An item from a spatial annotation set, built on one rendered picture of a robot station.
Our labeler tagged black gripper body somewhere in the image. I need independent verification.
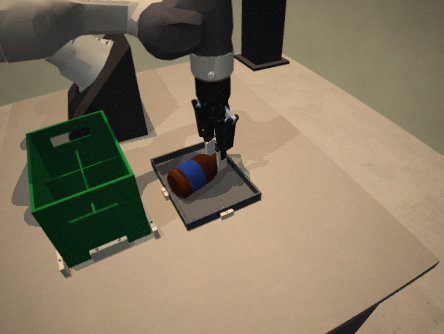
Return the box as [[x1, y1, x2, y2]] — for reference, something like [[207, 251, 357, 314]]
[[194, 75, 231, 121]]

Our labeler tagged brown bottle with blue label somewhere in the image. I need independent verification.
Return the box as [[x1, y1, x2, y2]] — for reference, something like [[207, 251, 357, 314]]
[[167, 153, 217, 198]]

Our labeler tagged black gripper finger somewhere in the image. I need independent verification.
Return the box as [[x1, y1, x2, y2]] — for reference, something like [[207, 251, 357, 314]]
[[209, 106, 239, 171], [191, 98, 215, 156]]

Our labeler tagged dark green divided crate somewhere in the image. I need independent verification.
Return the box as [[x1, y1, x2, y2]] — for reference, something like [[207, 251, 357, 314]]
[[26, 110, 152, 268]]

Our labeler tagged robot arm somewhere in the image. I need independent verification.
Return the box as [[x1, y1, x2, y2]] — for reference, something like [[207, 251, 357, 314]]
[[0, 0, 234, 93]]

